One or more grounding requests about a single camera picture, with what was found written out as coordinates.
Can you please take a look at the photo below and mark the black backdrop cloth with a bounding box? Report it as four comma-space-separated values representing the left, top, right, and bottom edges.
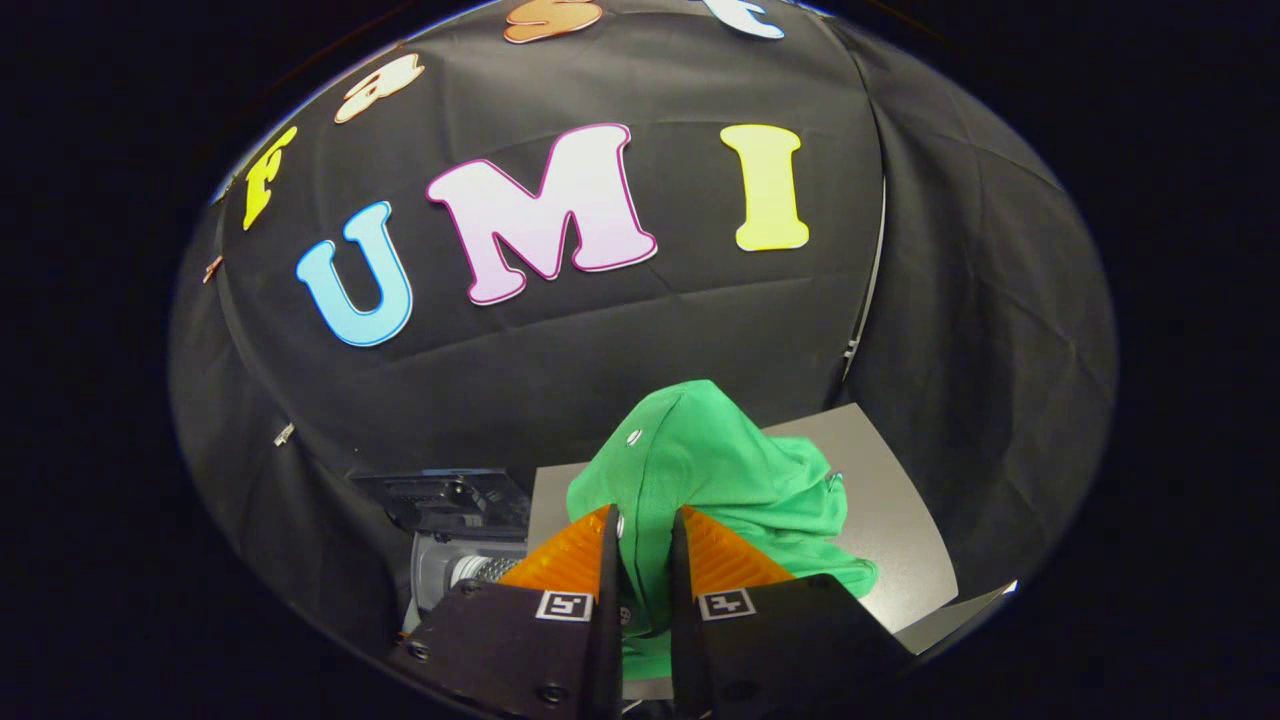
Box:
170, 0, 1119, 651

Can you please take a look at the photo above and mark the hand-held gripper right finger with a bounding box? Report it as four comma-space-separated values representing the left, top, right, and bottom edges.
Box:
668, 505, 916, 720

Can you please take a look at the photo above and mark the grey washing machine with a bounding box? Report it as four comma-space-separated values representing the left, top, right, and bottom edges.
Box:
350, 468, 533, 636

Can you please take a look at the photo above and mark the dark washing machine lid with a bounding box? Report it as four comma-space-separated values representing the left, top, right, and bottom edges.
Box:
350, 468, 533, 536

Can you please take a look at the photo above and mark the grey cabinet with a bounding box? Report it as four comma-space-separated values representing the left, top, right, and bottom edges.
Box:
527, 402, 1016, 701

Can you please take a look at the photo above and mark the green polo shirt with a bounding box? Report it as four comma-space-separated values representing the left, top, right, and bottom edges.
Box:
566, 380, 879, 683

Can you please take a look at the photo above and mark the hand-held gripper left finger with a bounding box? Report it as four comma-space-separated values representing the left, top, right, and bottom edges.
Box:
388, 505, 626, 720

